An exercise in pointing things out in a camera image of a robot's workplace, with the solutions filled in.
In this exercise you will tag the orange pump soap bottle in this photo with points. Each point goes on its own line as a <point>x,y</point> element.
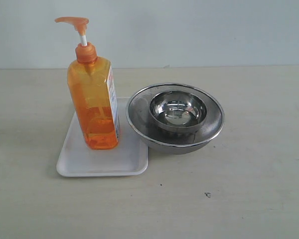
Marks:
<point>92,89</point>

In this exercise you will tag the small stainless steel bowl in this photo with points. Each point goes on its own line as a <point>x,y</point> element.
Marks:
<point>177,112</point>

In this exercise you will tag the large steel mesh strainer bowl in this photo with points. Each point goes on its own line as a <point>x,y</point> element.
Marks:
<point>138,117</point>

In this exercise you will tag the white rectangular plastic tray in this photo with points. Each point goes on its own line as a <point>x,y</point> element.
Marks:
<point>128,158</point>

